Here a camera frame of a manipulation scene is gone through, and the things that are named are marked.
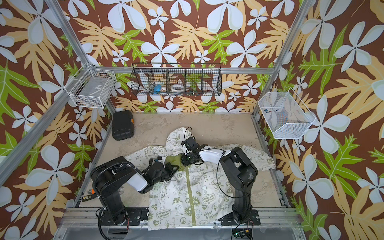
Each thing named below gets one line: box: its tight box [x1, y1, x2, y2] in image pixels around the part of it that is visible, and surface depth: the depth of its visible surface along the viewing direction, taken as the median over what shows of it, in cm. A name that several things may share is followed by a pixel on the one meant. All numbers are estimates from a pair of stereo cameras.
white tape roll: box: [171, 84, 185, 92], surface depth 100 cm
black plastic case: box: [111, 110, 135, 141], surface depth 106 cm
